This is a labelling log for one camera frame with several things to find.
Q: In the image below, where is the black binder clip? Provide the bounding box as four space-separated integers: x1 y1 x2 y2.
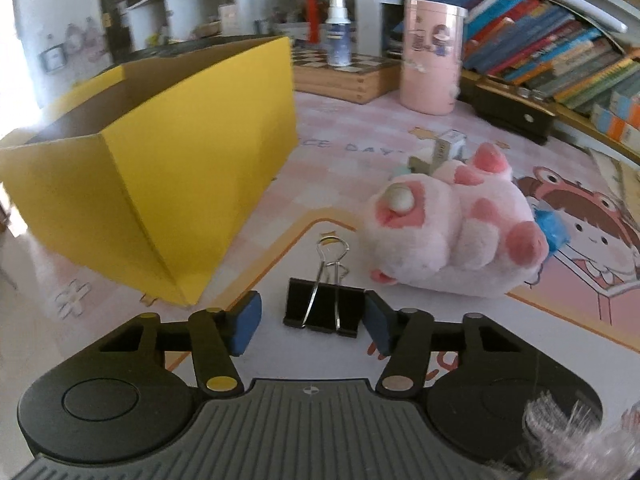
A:
283 233 366 338

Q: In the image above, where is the pink plush pig toy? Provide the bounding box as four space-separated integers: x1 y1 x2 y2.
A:
360 142 549 298

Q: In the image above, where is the blue clay packet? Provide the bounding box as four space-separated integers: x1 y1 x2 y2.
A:
534 209 570 258

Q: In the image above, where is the blue toy truck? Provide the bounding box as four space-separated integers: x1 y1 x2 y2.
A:
408 129 466 174

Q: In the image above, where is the pink cartoon desk mat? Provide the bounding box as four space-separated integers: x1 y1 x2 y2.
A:
1 93 639 422

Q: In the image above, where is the yellow cardboard box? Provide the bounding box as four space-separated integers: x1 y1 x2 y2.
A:
1 37 297 306

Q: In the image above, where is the black brown desk organizer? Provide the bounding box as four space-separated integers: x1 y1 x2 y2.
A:
471 78 555 145

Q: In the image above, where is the pink cylindrical humidifier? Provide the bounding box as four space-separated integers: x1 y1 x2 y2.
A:
399 0 466 116

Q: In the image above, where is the wooden chessboard box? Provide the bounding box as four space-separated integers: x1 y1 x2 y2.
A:
292 48 400 104

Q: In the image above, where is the white spray bottle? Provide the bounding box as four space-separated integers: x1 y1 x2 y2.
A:
326 0 352 68

